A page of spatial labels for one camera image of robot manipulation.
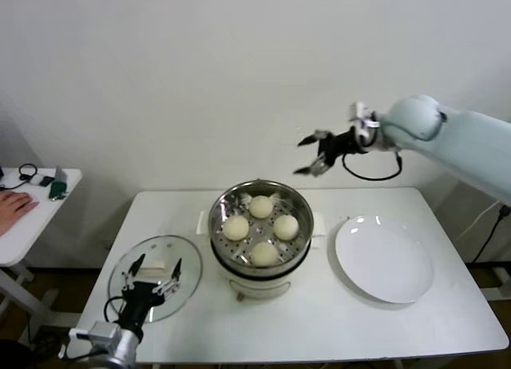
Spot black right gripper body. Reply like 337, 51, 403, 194
317, 130, 368, 163

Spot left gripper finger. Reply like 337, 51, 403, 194
153, 258, 184, 304
121, 253, 147, 292

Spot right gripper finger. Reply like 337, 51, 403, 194
297, 129, 335, 147
293, 155, 332, 177

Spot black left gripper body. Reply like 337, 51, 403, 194
118, 280, 164, 335

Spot round glass lid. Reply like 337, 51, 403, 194
108, 235, 204, 324

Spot white steamed baozi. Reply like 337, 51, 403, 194
249, 241, 279, 267
249, 195, 275, 220
272, 215, 300, 241
222, 216, 251, 242

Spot stainless steel steamer basket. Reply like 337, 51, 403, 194
197, 180, 327, 277

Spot bare person hand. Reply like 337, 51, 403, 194
0, 192, 40, 236

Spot white electric cooker base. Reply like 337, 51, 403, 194
211, 236, 323, 304

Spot white side table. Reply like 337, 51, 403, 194
0, 168, 84, 330

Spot green handheld tool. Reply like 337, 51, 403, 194
47, 165, 69, 203

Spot white round plate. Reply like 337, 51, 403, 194
334, 215, 435, 305

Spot white stand foot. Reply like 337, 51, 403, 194
481, 264, 511, 302

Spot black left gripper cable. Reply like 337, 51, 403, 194
104, 296, 127, 323

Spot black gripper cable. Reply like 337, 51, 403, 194
342, 152, 402, 182
104, 296, 127, 323

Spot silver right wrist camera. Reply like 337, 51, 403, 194
348, 101, 379, 127

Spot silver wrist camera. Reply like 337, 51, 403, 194
348, 101, 379, 127
87, 320, 121, 352

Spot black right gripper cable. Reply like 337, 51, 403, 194
342, 152, 402, 182

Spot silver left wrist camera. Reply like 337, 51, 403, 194
87, 320, 121, 352

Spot camera cable with white plug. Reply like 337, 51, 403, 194
58, 327, 91, 359

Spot black floor cables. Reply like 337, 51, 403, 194
23, 315, 65, 358

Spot thin black looped cable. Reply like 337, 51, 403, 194
0, 164, 40, 192

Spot white power cable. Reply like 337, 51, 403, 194
454, 203, 500, 244

